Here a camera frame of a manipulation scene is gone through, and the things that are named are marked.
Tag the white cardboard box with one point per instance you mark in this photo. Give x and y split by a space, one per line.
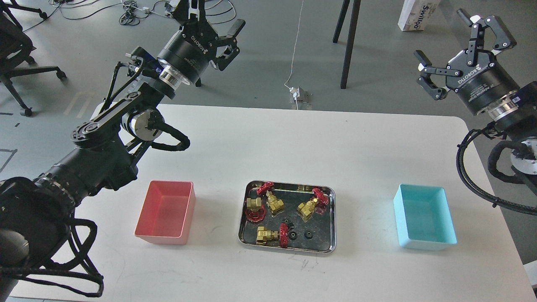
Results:
415 14

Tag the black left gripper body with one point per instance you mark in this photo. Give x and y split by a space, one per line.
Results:
189 52

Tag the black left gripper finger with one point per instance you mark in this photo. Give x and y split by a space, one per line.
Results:
189 12
229 43

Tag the white power adapter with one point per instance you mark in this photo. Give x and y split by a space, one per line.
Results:
298 95

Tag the black office chair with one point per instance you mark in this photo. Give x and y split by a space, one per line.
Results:
16 47

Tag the brass valve red handle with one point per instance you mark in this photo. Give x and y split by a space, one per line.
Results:
275 204
316 204
264 236
255 211

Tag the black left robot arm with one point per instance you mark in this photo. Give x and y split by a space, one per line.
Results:
39 232

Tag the black table leg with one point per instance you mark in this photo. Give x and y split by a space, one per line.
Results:
350 42
341 18

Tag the light blue plastic box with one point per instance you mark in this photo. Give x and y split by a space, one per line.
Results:
423 218

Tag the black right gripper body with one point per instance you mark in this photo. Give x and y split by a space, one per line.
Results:
481 84

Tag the pink plastic box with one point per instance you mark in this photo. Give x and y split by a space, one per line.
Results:
167 213

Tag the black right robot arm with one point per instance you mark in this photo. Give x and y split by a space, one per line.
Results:
513 159

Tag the silver metal tray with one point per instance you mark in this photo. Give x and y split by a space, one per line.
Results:
323 226

